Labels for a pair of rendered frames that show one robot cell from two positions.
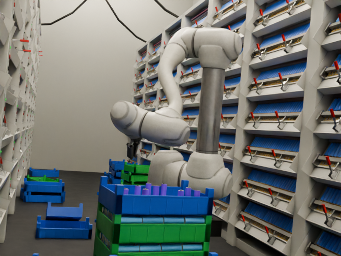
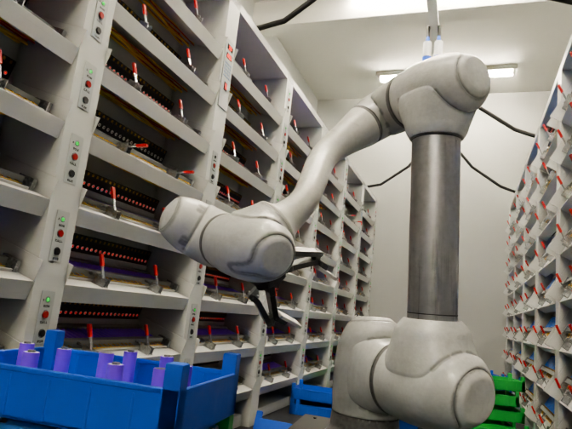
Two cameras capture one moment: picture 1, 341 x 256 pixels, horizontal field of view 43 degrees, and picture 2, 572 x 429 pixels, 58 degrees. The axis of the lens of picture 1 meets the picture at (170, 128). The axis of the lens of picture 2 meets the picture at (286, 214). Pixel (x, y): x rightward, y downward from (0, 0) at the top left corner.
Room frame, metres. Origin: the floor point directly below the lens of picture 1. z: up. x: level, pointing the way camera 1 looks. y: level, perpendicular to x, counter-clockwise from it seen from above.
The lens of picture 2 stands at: (0.91, -0.54, 0.55)
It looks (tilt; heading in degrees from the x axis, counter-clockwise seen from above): 10 degrees up; 36
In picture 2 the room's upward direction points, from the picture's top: 6 degrees clockwise
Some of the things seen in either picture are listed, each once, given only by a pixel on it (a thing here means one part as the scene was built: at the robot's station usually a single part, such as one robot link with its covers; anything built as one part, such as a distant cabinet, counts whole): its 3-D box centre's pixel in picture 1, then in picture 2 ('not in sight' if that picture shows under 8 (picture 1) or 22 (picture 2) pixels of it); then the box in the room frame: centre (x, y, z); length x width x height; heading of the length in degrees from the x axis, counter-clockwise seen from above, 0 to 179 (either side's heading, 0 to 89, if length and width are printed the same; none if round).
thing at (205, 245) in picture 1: (149, 247); not in sight; (1.34, 0.03, 0.28); 0.30 x 0.20 x 0.08; 113
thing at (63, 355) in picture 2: (137, 195); (60, 373); (1.31, 0.08, 0.44); 0.02 x 0.02 x 0.06
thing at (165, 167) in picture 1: (167, 172); (371, 363); (2.05, 0.00, 0.44); 0.18 x 0.16 x 0.22; 64
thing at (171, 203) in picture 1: (155, 195); (100, 375); (1.34, 0.03, 0.44); 0.30 x 0.20 x 0.08; 113
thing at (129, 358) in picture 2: (147, 192); (127, 374); (1.40, 0.05, 0.44); 0.02 x 0.02 x 0.06
